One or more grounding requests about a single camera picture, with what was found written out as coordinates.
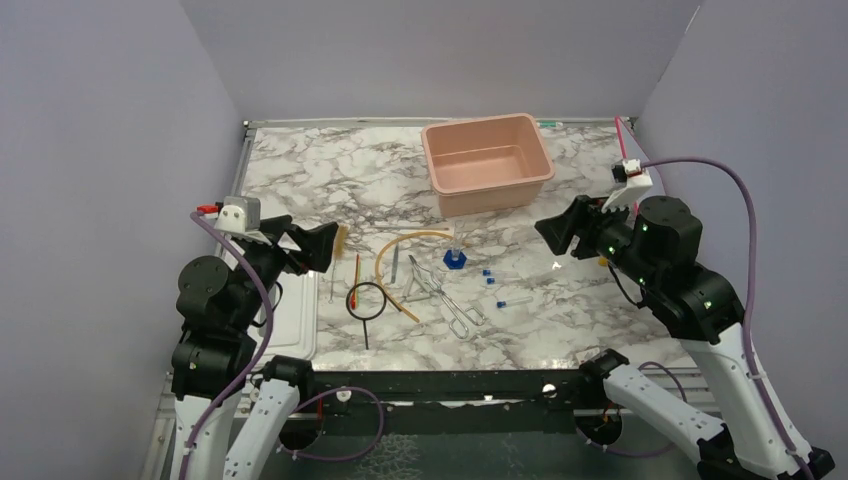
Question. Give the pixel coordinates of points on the test tube brush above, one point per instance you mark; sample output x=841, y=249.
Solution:
x=338, y=251

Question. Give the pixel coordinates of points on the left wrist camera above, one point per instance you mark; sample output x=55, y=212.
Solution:
x=234, y=214

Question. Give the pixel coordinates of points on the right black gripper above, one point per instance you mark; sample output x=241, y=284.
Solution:
x=581, y=219

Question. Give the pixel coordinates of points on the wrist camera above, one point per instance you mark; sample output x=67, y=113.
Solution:
x=633, y=180
x=234, y=214

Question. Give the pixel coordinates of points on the pink plastic bin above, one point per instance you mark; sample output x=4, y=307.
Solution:
x=486, y=164

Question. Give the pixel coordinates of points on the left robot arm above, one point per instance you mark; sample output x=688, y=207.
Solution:
x=215, y=353

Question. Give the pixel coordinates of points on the black base frame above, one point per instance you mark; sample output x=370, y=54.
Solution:
x=355, y=403

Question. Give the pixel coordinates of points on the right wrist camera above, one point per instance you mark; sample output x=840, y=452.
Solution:
x=633, y=180

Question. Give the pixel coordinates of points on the pink framed whiteboard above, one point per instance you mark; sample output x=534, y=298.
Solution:
x=629, y=149

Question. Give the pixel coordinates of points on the red yellow green spoon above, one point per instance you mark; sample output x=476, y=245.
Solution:
x=356, y=281

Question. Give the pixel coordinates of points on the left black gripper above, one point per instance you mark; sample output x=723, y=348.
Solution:
x=316, y=243

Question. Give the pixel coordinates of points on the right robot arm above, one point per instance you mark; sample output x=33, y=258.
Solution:
x=657, y=249

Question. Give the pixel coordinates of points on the white plastic tray lid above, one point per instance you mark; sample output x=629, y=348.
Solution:
x=294, y=332

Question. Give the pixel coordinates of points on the black wire tripod stand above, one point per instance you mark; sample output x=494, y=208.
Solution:
x=366, y=301

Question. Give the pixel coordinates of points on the metal crucible tongs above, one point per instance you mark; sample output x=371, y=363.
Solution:
x=462, y=317

